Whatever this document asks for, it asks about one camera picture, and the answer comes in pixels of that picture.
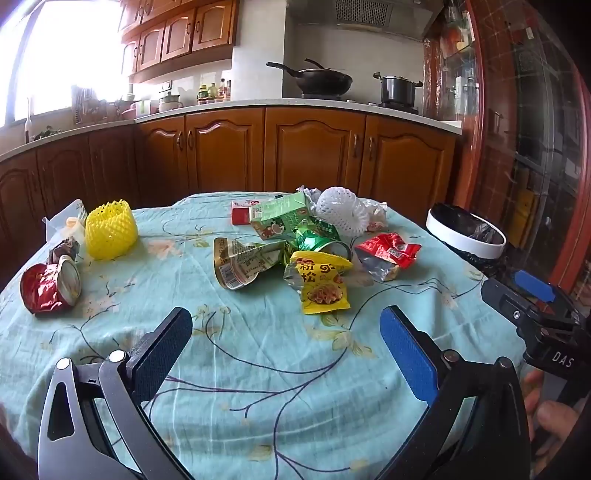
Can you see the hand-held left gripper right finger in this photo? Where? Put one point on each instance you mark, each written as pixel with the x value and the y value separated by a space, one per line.
pixel 408 355

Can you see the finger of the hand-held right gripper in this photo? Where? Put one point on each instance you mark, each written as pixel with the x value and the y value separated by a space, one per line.
pixel 533 286
pixel 508 302

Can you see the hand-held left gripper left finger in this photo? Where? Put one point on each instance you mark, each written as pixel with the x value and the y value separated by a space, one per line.
pixel 161 350

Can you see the white rimmed bin with black bag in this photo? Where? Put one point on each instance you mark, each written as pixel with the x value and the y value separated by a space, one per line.
pixel 466 230

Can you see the red and white carton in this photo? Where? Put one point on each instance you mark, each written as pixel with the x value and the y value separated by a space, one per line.
pixel 241 215

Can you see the person's right hand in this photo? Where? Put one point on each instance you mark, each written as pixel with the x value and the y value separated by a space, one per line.
pixel 551 420

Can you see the teal floral tablecloth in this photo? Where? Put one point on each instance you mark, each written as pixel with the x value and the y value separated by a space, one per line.
pixel 240 369

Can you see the red snack packet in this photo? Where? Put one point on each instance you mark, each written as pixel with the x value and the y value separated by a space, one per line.
pixel 390 254

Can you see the yellow snack packet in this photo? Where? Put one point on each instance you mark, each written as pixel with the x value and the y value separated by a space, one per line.
pixel 323 286

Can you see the crumpled beige drink carton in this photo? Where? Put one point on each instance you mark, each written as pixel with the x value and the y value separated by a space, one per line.
pixel 242 263

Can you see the yellow foam fruit net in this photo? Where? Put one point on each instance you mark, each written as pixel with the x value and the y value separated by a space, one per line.
pixel 111 230

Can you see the crushed red foil cup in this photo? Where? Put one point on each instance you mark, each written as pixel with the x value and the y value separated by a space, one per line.
pixel 46 288

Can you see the small brown wrapper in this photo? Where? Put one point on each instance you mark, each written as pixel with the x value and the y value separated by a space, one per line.
pixel 63 249

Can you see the white wrapper with red print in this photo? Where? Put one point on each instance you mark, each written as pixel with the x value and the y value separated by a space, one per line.
pixel 376 216

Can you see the glass door display cabinet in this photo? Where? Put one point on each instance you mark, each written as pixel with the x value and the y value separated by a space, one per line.
pixel 521 138

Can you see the green crushed can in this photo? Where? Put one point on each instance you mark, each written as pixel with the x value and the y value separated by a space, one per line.
pixel 318 237

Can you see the white foam fruit net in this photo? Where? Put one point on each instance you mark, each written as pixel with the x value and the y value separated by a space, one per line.
pixel 339 210

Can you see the white plastic bag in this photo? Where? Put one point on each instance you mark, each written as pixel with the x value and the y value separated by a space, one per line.
pixel 60 219

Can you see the green drink carton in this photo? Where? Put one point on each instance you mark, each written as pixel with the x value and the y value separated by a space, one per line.
pixel 281 214

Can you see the wooden base cabinets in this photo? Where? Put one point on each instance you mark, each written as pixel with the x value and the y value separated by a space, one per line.
pixel 295 152

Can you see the dark cooking pot with lid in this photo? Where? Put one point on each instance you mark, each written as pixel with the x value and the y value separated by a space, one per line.
pixel 397 88

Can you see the white ceramic pot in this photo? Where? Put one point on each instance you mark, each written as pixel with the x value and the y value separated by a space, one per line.
pixel 170 102

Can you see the white kitchen countertop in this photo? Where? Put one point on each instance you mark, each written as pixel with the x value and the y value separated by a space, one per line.
pixel 221 108

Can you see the gas stove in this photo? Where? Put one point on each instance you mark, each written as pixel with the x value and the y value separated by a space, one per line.
pixel 351 104

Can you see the utensil rack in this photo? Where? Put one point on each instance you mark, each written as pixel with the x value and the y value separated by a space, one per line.
pixel 87 104

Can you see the group of condiment bottles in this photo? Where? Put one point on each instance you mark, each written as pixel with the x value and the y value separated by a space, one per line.
pixel 213 92

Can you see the slim white bottle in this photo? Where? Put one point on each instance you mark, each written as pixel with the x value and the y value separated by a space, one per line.
pixel 28 122

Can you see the black wok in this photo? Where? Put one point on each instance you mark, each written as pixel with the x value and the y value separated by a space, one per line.
pixel 323 79

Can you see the range hood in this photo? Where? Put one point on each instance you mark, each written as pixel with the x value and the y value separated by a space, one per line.
pixel 364 16

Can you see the wooden wall cabinets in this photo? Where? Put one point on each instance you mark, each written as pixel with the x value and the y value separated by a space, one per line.
pixel 180 32

